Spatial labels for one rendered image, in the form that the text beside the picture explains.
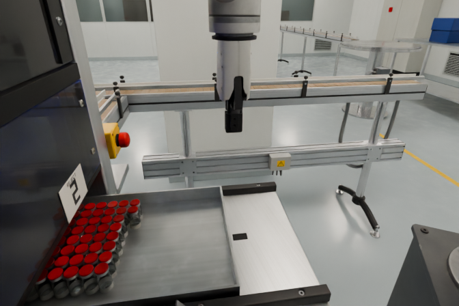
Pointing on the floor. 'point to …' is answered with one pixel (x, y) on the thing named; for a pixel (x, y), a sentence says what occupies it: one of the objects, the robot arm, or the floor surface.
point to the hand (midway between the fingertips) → (233, 121)
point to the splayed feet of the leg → (362, 208)
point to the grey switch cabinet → (411, 14)
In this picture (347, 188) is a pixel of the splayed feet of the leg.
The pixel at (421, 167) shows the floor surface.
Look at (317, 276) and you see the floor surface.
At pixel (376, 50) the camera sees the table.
